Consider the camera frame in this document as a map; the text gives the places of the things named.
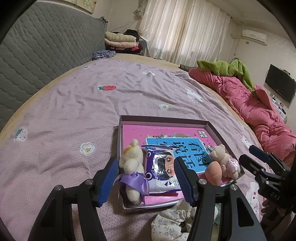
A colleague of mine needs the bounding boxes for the cream bear purple dress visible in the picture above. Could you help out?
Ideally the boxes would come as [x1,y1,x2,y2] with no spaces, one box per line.
[115,138,149,205]

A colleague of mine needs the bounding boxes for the peach squishy toy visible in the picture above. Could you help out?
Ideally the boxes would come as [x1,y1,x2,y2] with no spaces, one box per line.
[204,161,222,186]

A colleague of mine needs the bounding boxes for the purple frog wet wipes pack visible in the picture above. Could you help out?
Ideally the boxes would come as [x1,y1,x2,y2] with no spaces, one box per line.
[142,145,181,194]

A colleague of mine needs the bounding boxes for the beige bear pink dress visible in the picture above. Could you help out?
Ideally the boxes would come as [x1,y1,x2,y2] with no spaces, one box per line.
[210,144,241,180]

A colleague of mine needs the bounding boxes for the white floral scrunchie cloth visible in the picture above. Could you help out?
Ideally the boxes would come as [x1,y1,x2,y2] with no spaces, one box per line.
[151,199,197,241]

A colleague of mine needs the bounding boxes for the person's right hand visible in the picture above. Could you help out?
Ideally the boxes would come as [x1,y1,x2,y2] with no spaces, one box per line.
[261,199,279,215]

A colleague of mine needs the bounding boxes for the pink quilted duvet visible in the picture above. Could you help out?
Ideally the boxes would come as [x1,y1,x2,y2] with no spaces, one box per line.
[189,67,295,167]

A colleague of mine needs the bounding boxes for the shallow grey cardboard box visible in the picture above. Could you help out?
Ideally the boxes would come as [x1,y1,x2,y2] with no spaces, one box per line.
[116,114,246,210]

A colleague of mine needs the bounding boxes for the lilac patterned bed sheet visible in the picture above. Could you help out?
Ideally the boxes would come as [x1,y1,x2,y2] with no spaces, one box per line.
[1,59,259,240]

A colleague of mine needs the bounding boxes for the green blanket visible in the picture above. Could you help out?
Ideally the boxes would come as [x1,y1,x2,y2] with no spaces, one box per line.
[197,59,254,92]

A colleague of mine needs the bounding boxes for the dark floral cloth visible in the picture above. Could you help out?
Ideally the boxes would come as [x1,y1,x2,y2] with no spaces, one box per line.
[92,50,116,61]

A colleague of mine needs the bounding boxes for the stack of folded clothes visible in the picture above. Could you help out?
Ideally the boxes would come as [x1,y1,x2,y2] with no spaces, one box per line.
[104,29,145,56]

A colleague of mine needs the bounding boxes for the white curtains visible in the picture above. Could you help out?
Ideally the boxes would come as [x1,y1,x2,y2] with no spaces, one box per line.
[138,1,231,66]

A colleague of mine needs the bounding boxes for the grey quilted headboard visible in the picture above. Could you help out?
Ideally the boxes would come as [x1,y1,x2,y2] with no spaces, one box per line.
[1,1,107,128]

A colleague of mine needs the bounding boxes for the black wall television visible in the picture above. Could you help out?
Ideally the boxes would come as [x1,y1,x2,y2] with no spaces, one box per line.
[265,64,295,103]

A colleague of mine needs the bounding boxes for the white wall air conditioner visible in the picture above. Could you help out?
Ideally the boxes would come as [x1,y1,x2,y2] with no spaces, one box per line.
[242,29,267,45]

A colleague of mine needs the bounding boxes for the floral wall painting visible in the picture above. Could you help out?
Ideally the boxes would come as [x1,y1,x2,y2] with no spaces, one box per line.
[68,0,97,11]

